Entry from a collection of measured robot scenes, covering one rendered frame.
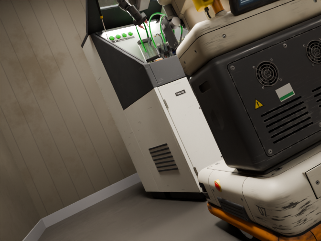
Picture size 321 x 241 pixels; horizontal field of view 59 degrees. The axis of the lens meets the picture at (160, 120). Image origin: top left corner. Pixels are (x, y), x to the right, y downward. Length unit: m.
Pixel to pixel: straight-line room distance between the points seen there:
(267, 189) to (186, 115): 1.07
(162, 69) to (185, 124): 0.39
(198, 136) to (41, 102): 2.40
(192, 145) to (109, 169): 2.01
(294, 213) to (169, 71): 1.26
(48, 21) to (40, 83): 0.82
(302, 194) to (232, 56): 0.46
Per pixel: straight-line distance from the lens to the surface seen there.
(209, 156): 1.92
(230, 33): 0.97
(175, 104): 1.85
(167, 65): 1.91
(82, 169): 3.71
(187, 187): 1.95
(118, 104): 2.37
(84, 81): 3.81
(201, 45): 0.94
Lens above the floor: 0.57
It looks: 1 degrees up
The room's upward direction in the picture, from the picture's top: 24 degrees counter-clockwise
